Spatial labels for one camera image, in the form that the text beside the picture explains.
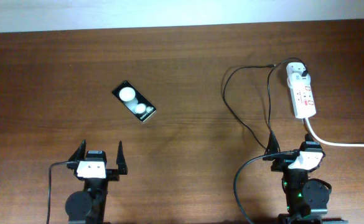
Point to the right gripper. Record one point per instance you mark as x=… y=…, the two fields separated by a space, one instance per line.
x=283 y=161

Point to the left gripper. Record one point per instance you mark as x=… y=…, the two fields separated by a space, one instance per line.
x=113 y=174

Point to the black smartphone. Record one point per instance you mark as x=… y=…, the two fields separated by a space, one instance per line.
x=134 y=101

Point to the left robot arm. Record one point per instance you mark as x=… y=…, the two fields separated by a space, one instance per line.
x=88 y=205

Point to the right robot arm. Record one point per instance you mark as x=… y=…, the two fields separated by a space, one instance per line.
x=306 y=198

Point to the white USB charger plug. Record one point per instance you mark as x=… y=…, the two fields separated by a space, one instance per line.
x=297 y=75

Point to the white power strip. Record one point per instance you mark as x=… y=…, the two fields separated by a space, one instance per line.
x=303 y=102

